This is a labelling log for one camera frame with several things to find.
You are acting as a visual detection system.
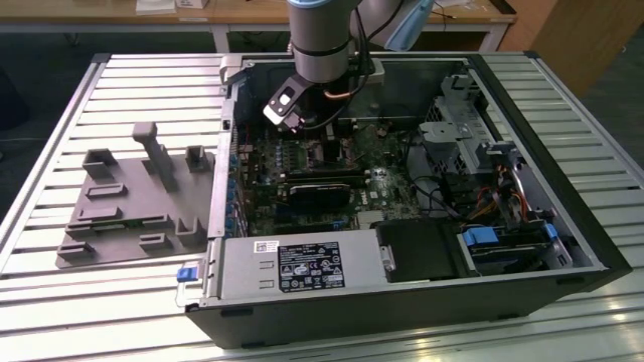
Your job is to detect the grey plastic bracket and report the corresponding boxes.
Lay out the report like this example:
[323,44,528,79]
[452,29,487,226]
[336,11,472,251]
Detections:
[481,141,524,167]

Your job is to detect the silver chipset heatsink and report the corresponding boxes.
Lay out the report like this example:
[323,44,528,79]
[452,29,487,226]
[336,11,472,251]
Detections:
[357,210,387,227]

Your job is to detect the grey power supply unit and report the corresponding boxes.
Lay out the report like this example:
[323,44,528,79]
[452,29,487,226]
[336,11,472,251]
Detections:
[220,229,392,299]

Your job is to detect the wooden cabinet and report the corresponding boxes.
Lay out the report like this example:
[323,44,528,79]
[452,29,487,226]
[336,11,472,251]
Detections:
[497,0,644,97]

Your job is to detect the wooden desk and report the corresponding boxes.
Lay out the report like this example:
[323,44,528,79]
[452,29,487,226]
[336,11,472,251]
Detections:
[0,0,519,54]

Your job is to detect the coloured wire bundle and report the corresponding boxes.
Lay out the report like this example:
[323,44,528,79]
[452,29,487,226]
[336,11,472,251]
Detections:
[472,161,531,227]

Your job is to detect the black open PC case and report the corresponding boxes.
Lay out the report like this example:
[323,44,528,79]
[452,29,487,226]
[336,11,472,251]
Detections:
[183,51,633,350]

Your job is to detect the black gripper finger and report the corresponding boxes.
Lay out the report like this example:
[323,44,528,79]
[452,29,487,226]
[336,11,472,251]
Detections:
[324,126,343,169]

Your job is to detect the grey parts rack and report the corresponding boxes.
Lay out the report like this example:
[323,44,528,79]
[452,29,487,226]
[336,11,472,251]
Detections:
[55,122,217,269]

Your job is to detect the black drive bay cover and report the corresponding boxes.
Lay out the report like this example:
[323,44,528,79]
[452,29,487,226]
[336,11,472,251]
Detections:
[371,218,477,284]

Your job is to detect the white box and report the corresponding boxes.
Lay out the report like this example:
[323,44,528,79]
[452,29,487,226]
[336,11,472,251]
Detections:
[135,0,179,16]

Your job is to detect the hard disk in blue carrier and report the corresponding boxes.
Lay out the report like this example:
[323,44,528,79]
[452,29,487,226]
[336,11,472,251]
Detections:
[457,225,552,277]

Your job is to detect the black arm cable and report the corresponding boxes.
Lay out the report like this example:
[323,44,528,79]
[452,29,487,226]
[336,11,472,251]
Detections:
[301,6,399,131]

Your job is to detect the green motherboard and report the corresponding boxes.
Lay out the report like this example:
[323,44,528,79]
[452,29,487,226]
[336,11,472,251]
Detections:
[236,120,420,237]

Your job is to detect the metal drive cage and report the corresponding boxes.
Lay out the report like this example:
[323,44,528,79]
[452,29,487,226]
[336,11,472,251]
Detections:
[416,74,505,175]

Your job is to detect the black RAM stick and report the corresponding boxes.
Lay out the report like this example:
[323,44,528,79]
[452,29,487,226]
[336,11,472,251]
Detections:
[284,170,367,178]

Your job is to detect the CPU socket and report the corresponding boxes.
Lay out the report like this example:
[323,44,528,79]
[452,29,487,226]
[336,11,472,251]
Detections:
[300,138,361,170]

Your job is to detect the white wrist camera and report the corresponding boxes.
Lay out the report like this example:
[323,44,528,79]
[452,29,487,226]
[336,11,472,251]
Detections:
[261,74,309,133]

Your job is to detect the black internal wire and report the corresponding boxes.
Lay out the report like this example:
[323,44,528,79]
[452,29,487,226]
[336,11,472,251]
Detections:
[411,175,465,220]

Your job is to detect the black graphics card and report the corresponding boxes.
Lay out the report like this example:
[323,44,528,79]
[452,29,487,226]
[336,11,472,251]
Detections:
[285,183,352,210]

